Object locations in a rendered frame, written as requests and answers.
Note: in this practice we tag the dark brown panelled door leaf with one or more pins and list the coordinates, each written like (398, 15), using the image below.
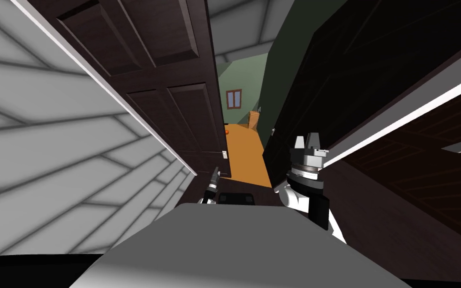
(162, 100)

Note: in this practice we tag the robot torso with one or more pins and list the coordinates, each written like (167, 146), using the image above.
(230, 248)

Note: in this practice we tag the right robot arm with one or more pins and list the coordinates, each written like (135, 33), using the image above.
(305, 187)

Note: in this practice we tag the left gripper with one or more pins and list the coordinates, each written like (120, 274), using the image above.
(215, 177)

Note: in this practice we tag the brown framed window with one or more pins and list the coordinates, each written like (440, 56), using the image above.
(233, 99)

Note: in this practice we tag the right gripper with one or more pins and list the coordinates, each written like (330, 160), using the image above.
(308, 155)

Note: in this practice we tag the light wooden cabinet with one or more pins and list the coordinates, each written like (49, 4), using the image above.
(253, 120)

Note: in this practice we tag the dark plain door leaf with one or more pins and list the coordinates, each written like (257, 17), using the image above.
(358, 72)

